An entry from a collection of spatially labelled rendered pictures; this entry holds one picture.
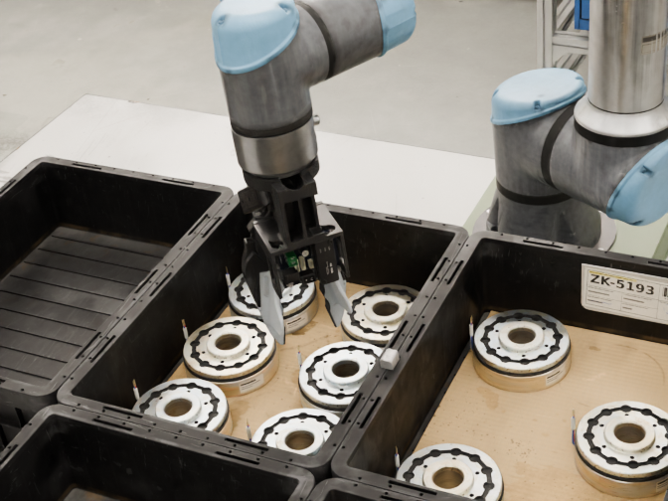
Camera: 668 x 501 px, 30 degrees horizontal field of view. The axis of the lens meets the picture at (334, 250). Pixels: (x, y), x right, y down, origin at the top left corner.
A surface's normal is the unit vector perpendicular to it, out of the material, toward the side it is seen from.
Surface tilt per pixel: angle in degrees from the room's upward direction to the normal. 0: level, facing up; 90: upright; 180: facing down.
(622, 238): 3
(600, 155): 89
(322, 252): 88
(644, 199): 97
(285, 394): 0
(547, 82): 8
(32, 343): 0
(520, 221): 75
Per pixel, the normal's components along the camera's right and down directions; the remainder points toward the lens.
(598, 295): -0.42, 0.55
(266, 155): -0.11, 0.57
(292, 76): 0.65, 0.38
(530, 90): -0.22, -0.84
